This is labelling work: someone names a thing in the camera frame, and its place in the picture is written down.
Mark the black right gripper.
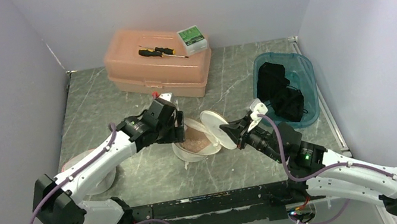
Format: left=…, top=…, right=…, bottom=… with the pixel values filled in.
left=218, top=110, right=285, bottom=171

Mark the white mesh laundry bag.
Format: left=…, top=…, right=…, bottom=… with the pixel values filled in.
left=172, top=110, right=237, bottom=164

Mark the beige pink bra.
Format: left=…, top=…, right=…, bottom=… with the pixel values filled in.
left=181, top=126, right=212, bottom=153

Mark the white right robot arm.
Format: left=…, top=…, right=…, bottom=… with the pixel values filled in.
left=215, top=115, right=397, bottom=217

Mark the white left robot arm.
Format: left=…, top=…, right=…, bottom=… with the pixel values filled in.
left=31, top=93, right=185, bottom=224

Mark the black cloth garment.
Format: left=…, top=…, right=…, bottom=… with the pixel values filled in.
left=256, top=62, right=308, bottom=122

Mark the pink plastic toolbox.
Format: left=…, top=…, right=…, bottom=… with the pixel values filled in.
left=103, top=30, right=212, bottom=97

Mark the black yellow screwdriver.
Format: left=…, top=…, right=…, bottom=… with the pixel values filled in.
left=138, top=46, right=188, bottom=59

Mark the clear round lidded container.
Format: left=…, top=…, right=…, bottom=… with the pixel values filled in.
left=59, top=146, right=120, bottom=200

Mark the green white small box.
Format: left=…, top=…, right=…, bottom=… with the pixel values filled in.
left=177, top=25, right=209, bottom=56

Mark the teal plastic bin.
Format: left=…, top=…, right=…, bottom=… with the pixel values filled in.
left=253, top=52, right=320, bottom=128

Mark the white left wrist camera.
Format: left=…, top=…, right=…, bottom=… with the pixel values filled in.
left=152, top=91, right=174, bottom=103

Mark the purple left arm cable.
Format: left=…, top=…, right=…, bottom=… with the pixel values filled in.
left=12, top=122, right=133, bottom=224

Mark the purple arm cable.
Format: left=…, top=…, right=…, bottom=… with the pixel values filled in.
left=12, top=122, right=133, bottom=224
left=256, top=92, right=397, bottom=224

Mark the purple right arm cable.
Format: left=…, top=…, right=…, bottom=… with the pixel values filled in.
left=256, top=92, right=397, bottom=224

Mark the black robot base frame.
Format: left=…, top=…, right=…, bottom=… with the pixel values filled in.
left=117, top=181, right=314, bottom=224

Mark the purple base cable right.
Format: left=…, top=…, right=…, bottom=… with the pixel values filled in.
left=286, top=192, right=356, bottom=224

